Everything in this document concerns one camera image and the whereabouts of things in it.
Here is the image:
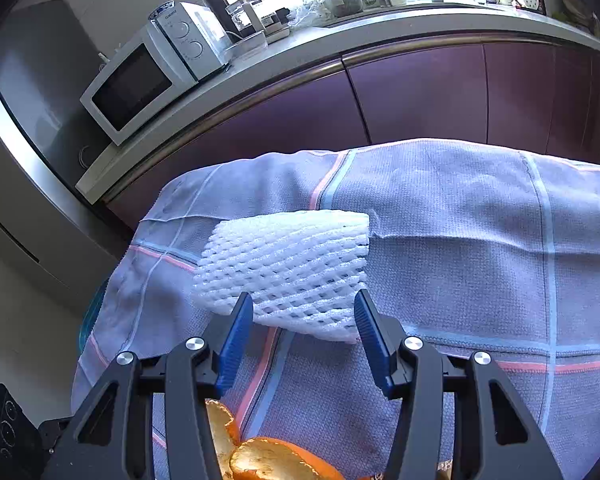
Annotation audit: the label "large orange peel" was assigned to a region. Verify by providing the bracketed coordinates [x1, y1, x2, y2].
[229, 437, 345, 480]

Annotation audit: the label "grey checked tablecloth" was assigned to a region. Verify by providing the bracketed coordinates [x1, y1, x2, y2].
[71, 138, 600, 480]

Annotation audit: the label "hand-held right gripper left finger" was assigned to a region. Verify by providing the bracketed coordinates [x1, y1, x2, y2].
[40, 291, 255, 480]

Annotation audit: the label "glass jar on counter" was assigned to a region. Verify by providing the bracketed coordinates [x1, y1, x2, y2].
[225, 0, 268, 36]

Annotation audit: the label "white foam fruit net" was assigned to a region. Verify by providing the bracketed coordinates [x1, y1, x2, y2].
[192, 210, 371, 345]

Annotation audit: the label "purple lower kitchen cabinets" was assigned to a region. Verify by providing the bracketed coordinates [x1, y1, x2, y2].
[102, 35, 600, 231]

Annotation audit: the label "white kitchen countertop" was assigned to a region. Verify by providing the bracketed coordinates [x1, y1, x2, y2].
[75, 2, 600, 206]

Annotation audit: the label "white microwave oven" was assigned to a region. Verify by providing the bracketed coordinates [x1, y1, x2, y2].
[80, 1, 231, 147]

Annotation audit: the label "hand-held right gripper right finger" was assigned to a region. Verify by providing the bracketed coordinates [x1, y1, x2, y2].
[354, 289, 565, 480]

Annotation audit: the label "grey refrigerator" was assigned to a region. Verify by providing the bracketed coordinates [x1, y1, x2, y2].
[0, 0, 141, 318]

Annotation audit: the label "small orange peel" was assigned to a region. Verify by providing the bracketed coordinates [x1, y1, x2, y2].
[206, 400, 241, 467]

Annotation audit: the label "clear plastic bag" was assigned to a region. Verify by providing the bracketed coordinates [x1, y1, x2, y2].
[287, 0, 331, 28]

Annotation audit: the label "glass food container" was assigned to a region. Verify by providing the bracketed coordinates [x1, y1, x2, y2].
[225, 30, 268, 58]

